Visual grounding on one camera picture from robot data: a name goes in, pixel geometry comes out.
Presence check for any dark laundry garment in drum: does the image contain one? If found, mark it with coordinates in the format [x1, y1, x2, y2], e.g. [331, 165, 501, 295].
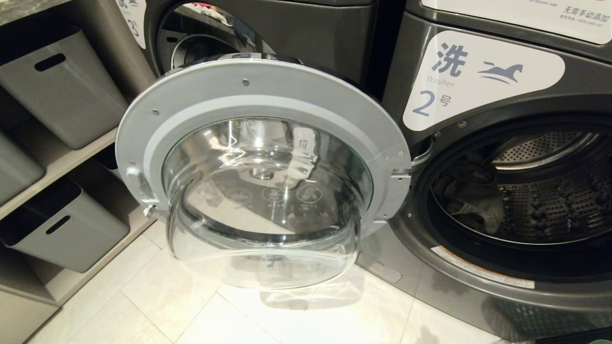
[437, 162, 506, 236]

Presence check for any round glass washing machine door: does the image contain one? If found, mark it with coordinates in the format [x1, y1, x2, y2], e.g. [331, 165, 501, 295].
[115, 53, 413, 290]

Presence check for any beige shelf unit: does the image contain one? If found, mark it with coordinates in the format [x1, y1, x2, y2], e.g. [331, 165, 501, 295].
[0, 0, 158, 344]

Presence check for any large grey storage bin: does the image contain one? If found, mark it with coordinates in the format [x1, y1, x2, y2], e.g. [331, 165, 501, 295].
[0, 22, 129, 150]

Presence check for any dark grey upper appliance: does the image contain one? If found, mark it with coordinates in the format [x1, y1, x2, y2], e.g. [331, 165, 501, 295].
[405, 0, 612, 63]

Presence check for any grey storage bin with handle slot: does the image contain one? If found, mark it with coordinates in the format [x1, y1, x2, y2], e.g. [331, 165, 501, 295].
[0, 178, 130, 273]

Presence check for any dark grey neighbouring washing machine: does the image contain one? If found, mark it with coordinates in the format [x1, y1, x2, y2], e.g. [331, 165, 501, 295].
[116, 0, 383, 102]

